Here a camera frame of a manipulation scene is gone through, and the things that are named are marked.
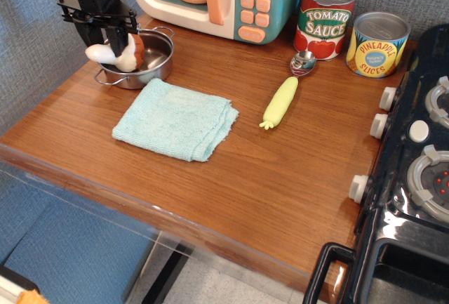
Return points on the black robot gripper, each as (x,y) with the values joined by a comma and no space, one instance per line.
(90,16)

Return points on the white brown plush mushroom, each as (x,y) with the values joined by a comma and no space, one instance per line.
(132,57)

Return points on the small steel pot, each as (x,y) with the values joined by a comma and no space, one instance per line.
(158,53)

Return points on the light blue cloth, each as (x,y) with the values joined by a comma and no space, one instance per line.
(176,122)

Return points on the toy microwave oven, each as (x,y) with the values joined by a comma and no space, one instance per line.
(217,2)

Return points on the tomato sauce can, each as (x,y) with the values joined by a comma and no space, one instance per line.
(322,25)

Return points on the pineapple slices can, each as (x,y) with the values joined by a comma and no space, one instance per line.
(377,43)

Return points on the orange black object at corner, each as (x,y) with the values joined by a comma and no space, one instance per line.
(18,289)

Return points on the black toy stove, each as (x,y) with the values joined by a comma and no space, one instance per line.
(401,249)

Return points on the spoon with yellow handle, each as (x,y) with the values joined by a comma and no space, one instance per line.
(301,64)

